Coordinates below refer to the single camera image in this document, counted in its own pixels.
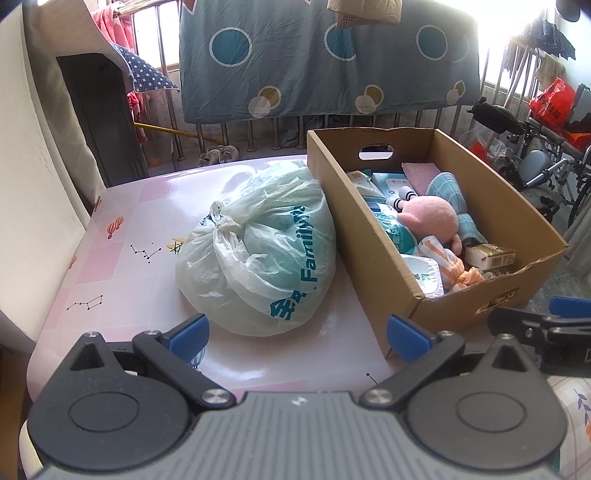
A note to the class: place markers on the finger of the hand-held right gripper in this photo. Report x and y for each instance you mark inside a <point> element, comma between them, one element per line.
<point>572,305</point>
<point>517,323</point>

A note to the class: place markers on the beige hanging cloth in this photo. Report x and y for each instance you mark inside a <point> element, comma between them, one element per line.
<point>364,11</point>

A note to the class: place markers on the blue blanket with circles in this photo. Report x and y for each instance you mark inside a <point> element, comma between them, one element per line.
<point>323,69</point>

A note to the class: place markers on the pink plush doll orange stripes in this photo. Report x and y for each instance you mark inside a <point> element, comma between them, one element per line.
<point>429,217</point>

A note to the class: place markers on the light blue packet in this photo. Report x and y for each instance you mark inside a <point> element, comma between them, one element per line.
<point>390,182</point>

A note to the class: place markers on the dark hanging garment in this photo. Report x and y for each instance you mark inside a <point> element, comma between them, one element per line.
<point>551,39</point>

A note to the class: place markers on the gold tissue pack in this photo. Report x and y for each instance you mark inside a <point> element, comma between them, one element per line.
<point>489,256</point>

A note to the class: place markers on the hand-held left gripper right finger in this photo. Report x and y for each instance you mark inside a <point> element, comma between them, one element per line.
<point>406,337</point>

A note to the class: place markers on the yellow broomstick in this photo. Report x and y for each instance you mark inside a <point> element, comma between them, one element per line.
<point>175,131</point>

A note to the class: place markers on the cardboard box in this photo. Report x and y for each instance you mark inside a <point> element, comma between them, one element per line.
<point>360,221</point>

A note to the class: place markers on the grey striped soft toy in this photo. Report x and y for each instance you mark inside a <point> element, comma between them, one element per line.
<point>400,197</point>

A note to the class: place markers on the floral cloth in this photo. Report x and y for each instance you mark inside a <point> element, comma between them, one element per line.
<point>575,415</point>

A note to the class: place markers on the red plastic bag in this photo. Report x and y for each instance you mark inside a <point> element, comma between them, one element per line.
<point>551,104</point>

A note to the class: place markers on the blue star-patterned cloth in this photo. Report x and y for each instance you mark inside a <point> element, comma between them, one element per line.
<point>147,74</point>

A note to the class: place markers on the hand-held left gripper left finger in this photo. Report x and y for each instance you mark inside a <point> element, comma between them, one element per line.
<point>189,332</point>

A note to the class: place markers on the white plastic bag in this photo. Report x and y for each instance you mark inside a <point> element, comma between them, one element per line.
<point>258,258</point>

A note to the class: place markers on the beige curtain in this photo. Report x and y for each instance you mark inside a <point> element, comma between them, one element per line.
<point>60,92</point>

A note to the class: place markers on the wheelchair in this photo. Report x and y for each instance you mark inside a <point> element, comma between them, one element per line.
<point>531,152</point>

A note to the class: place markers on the blue wet wipes packet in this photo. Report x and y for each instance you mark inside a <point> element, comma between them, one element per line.
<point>392,230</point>

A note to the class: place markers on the pink garment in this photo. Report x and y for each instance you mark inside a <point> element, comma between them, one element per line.
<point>117,27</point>

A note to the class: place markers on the black hat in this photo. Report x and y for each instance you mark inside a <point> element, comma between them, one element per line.
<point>569,9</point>

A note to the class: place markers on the metal railing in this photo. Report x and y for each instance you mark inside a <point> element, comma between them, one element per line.
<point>161,46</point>

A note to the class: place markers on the teal towel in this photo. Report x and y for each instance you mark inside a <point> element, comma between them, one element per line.
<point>455,198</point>

